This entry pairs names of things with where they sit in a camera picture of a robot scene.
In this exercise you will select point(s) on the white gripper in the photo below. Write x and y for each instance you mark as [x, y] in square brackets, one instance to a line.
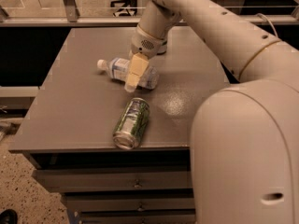
[145, 46]

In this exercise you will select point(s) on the clear plastic water bottle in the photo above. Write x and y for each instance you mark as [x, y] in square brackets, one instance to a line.
[117, 69]

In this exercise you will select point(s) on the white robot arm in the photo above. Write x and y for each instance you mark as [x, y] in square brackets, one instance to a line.
[245, 138]

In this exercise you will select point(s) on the upright green soda can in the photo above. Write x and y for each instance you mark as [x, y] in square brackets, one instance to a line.
[163, 48]

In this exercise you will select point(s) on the lying green soda can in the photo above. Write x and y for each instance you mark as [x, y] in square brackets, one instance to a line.
[130, 128]

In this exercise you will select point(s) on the black office chair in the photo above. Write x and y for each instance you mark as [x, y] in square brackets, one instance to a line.
[127, 8]

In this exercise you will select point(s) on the grey drawer cabinet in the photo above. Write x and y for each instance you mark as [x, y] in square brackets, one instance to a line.
[67, 132]

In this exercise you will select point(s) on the black shoe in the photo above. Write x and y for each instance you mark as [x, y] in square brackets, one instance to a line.
[8, 217]

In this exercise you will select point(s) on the metal railing frame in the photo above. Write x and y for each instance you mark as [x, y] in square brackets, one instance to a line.
[96, 13]

